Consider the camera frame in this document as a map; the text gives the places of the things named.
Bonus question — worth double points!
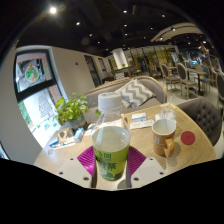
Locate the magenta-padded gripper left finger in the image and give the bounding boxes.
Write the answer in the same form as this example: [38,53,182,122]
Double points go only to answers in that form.
[56,145,98,190]

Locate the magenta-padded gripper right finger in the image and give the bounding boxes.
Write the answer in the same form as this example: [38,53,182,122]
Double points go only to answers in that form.
[126,145,168,189]

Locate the clear green-labelled drink bottle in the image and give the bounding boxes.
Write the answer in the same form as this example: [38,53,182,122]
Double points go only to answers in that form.
[91,91,132,182]

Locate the tan ceramic mug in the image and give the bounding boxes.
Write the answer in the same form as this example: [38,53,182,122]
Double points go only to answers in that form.
[151,118,177,158]

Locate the small blue white box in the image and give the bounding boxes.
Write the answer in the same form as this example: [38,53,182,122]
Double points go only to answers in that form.
[73,127,86,144]

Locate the small wooden stand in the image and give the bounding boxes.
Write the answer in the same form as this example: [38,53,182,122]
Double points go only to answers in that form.
[57,127,75,143]

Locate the printed paper leaflets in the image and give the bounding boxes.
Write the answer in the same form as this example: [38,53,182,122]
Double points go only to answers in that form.
[83,126,96,137]

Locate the flat round red coaster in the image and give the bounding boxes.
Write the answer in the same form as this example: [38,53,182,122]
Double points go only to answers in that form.
[180,130,196,146]

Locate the green potted plant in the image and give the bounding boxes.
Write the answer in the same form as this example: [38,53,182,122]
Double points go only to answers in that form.
[54,92,101,129]

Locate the clear plastic cup with straw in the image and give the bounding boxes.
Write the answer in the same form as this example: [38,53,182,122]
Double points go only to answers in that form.
[159,96,178,123]

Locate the grey tufted armchair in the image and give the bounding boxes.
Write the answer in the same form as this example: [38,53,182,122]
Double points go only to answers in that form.
[176,97,224,147]

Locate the grey white chevron cushion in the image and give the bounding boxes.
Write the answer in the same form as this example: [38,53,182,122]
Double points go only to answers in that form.
[114,78,156,109]

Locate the grey curved sofa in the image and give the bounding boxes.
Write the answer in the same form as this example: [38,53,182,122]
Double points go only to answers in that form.
[79,75,168,124]

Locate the group of dining chairs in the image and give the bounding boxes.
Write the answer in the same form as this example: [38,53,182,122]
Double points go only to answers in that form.
[146,56,224,111]

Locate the group of ceiling spotlights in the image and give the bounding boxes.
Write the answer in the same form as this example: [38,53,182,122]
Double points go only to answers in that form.
[48,4,208,46]

